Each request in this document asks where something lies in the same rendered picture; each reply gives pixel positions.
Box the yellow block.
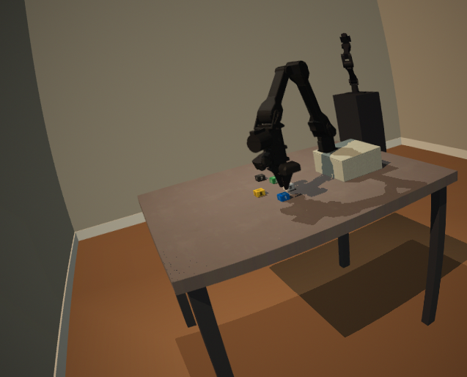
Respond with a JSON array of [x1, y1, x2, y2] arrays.
[[253, 188, 265, 197]]

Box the blue block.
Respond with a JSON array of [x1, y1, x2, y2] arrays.
[[277, 192, 290, 202]]

